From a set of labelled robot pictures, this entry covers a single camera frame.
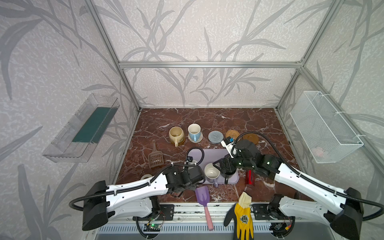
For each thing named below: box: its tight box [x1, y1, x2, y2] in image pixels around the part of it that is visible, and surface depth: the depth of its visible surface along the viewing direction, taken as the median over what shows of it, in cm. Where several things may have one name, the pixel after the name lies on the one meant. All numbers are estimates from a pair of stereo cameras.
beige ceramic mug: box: [169, 126, 185, 148], surface depth 96 cm
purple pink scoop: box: [195, 186, 214, 231], surface depth 80 cm
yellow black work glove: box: [223, 191, 254, 240], surface depth 72 cm
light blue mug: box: [188, 123, 201, 142], surface depth 98 cm
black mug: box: [220, 169, 237, 185], surface depth 79 cm
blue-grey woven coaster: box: [208, 130, 224, 144], surface depth 107 cm
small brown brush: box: [148, 139, 164, 168], surface depth 95 cm
